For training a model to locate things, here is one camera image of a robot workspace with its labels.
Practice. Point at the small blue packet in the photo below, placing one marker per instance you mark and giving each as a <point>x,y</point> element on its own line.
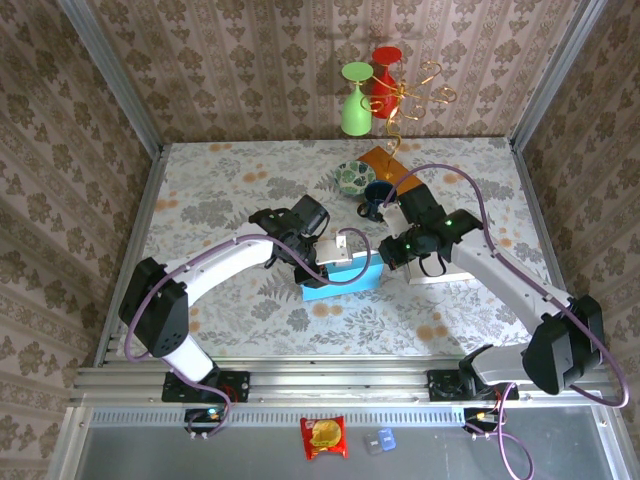
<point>387,438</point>

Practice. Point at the green wine glass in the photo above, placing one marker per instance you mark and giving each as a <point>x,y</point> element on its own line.
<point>354,112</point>

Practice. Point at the red wine glass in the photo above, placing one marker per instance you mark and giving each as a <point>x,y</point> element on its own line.
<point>385,87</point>

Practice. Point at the red snack packet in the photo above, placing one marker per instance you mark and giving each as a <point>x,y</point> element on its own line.
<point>324,437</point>

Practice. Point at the teal paper box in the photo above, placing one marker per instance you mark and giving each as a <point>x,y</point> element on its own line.
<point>350,282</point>

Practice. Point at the white paper box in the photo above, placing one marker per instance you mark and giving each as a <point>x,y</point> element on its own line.
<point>450,277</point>

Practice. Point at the green leaf pattern bowl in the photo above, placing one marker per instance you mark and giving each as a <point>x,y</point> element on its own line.
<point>355,176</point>

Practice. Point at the floral tablecloth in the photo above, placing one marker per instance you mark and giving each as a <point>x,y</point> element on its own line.
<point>250,175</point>

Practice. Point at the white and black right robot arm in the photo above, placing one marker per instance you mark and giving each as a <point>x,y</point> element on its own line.
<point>500,275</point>

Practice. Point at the aluminium frame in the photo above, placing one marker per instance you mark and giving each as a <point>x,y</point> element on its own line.
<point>340,382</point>

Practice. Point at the small grey packet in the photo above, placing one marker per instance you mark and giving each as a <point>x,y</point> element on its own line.
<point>371,443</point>

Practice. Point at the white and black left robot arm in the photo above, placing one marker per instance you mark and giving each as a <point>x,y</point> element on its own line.
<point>225,260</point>

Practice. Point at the dark blue mug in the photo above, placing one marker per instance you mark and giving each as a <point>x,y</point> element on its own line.
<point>375,197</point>

